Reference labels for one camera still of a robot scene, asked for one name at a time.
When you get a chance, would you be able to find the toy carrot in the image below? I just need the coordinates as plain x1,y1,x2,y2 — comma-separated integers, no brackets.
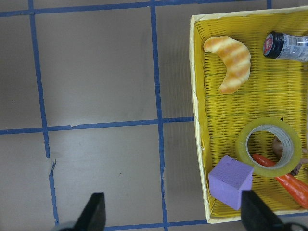
252,154,308,209

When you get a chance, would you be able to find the purple foam cube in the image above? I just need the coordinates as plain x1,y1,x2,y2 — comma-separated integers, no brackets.
208,155,254,210

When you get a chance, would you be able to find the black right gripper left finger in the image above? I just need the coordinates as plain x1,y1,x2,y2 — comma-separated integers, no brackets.
74,192,106,231

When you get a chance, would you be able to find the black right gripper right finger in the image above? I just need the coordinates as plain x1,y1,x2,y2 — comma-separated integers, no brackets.
241,190,284,231

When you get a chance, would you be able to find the toy croissant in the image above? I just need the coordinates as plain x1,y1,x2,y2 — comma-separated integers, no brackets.
203,36,251,94

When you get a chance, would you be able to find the small dark bottle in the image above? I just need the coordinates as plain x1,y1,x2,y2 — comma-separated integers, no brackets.
263,31,308,62

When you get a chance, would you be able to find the yellow tape roll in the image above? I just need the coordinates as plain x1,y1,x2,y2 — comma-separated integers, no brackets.
235,117,302,178

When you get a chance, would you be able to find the yellow woven basket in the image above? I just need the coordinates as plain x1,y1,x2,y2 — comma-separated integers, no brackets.
189,6,308,224

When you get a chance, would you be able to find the brown toy animal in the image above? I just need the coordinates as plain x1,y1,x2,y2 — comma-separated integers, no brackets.
272,136,308,176

